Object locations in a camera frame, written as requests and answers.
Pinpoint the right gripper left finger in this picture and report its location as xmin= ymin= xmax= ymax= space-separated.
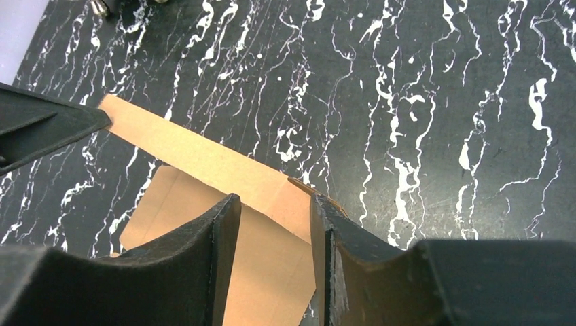
xmin=1 ymin=194 xmax=242 ymax=325

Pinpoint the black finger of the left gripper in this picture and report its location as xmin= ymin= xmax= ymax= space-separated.
xmin=1 ymin=83 xmax=111 ymax=176

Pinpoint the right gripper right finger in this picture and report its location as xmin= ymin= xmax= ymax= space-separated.
xmin=310 ymin=194 xmax=575 ymax=325

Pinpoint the brown cardboard box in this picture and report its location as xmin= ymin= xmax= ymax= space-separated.
xmin=99 ymin=94 xmax=316 ymax=325

